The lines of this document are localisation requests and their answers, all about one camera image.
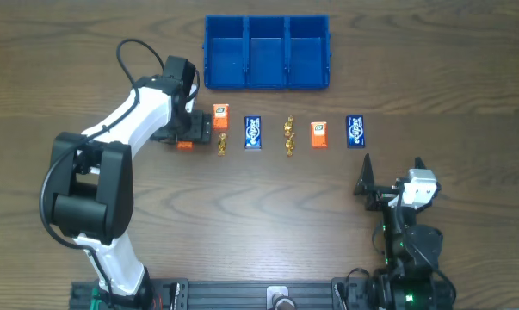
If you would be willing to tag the mounting rail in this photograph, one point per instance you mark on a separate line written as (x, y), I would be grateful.
(233, 295)

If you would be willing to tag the blue tray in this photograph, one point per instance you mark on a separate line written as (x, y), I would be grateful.
(263, 56)

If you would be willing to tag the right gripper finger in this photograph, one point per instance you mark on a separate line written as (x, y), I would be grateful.
(420, 163)
(366, 178)

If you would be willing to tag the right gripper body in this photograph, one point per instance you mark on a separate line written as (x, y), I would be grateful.
(381, 199)

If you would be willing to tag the blue candy pack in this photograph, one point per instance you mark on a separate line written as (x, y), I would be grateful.
(252, 132)
(355, 131)

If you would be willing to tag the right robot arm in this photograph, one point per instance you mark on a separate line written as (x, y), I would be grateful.
(418, 249)

